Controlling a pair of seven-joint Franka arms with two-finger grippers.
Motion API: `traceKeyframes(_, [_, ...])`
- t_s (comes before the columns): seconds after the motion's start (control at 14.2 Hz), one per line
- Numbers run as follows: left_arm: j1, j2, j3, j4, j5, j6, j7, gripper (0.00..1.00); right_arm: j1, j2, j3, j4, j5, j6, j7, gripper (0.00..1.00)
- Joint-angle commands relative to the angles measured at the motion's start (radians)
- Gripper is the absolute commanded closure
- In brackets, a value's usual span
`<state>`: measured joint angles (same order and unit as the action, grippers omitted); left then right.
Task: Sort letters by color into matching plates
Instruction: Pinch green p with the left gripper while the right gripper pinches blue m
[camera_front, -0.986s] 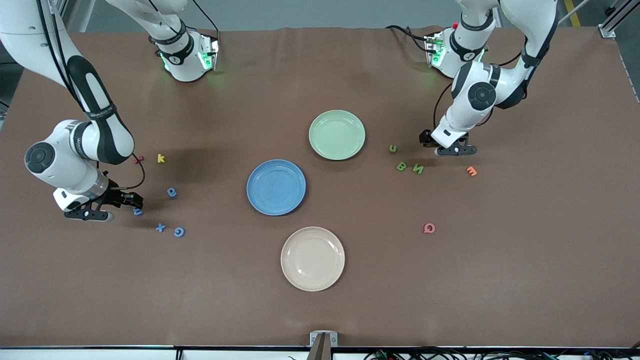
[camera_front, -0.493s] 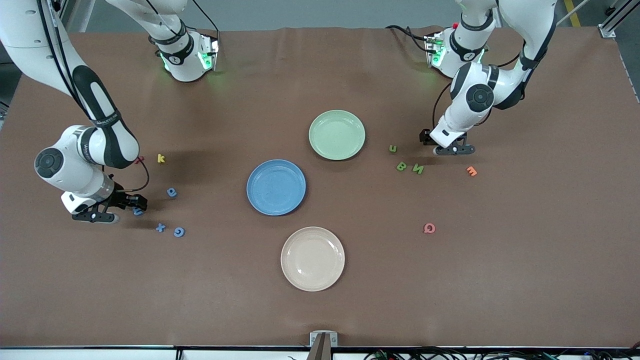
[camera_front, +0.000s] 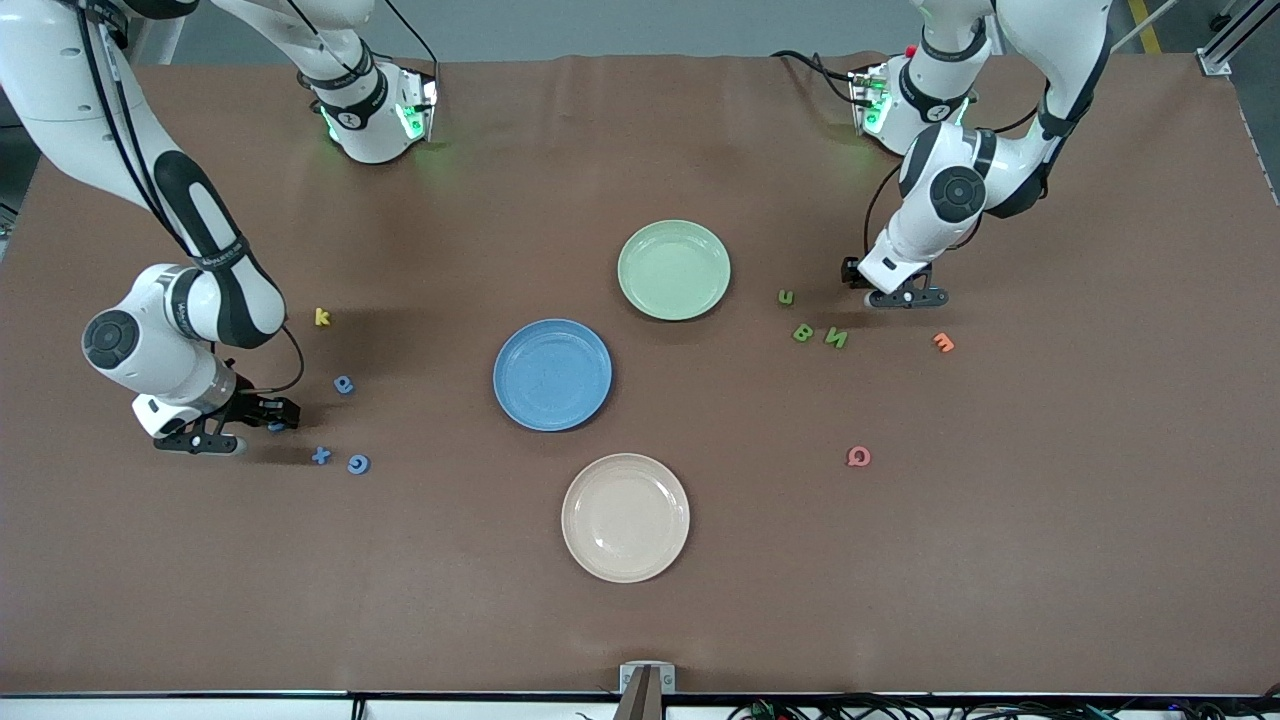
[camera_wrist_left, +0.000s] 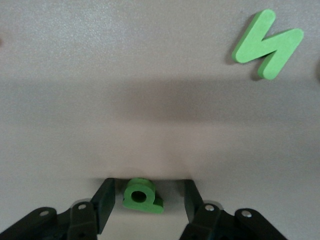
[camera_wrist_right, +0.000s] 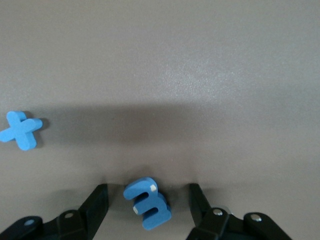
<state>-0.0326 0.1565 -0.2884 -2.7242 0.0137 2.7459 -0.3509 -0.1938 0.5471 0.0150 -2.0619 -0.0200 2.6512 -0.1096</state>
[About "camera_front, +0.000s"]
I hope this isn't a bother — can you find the green plate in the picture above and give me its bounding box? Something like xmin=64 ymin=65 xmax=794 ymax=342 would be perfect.
xmin=617 ymin=219 xmax=732 ymax=322

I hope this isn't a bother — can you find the blue plate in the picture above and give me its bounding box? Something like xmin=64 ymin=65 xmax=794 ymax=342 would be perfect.
xmin=493 ymin=318 xmax=613 ymax=433

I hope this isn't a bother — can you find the brown table cover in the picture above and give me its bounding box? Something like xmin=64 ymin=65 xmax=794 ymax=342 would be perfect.
xmin=0 ymin=52 xmax=1280 ymax=698

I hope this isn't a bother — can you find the beige plate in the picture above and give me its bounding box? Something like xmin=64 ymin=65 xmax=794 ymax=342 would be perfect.
xmin=561 ymin=453 xmax=691 ymax=584

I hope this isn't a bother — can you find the black left arm base cable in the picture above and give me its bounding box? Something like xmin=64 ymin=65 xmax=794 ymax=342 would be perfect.
xmin=770 ymin=49 xmax=863 ymax=107

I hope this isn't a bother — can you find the black arm base cable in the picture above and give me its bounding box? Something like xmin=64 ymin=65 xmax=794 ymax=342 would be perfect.
xmin=770 ymin=49 xmax=863 ymax=107
xmin=385 ymin=0 xmax=437 ymax=63

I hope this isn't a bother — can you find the aluminium frame profile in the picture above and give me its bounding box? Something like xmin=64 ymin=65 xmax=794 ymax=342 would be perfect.
xmin=1200 ymin=0 xmax=1280 ymax=77

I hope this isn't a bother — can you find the black right arm base cable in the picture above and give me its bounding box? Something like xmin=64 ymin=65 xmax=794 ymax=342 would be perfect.
xmin=385 ymin=0 xmax=437 ymax=63

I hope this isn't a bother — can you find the black cable bundle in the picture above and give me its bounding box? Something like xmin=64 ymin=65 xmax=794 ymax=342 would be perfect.
xmin=730 ymin=693 xmax=1280 ymax=720

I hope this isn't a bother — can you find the grey metal mount bracket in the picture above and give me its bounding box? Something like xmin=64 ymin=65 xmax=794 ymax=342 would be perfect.
xmin=615 ymin=662 xmax=676 ymax=720

